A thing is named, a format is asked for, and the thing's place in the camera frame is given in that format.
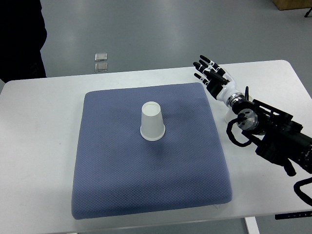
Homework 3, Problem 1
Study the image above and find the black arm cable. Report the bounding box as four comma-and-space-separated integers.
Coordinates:
226, 117, 254, 148

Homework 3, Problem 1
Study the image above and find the white paper cup on cushion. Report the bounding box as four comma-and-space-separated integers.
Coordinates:
140, 101, 165, 141

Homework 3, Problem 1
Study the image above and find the black clothed person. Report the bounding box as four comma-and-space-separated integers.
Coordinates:
0, 0, 47, 83

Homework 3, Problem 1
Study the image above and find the white paper cup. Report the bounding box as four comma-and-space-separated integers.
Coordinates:
224, 92, 252, 123
140, 101, 165, 141

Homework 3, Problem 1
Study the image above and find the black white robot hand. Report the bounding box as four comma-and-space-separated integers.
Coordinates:
193, 55, 244, 108

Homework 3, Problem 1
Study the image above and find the metal floor plate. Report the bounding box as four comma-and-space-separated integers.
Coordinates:
95, 62, 108, 72
95, 52, 107, 61

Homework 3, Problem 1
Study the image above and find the upper metal floor plate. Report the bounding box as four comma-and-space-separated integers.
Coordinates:
95, 52, 107, 61

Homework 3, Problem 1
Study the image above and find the brown cardboard box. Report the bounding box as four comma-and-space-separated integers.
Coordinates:
273, 0, 312, 11

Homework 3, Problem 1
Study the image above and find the lower metal floor plate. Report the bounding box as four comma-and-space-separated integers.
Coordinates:
95, 62, 108, 72

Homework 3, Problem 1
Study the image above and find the white table leg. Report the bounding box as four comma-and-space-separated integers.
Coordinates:
244, 216, 260, 234

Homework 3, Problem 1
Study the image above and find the black tripod leg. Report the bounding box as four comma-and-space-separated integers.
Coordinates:
304, 7, 312, 18

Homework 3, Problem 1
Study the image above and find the black desk control panel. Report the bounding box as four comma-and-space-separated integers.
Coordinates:
274, 211, 312, 220

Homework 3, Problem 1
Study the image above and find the blue mesh foam cushion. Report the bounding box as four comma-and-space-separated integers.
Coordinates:
72, 82, 232, 219

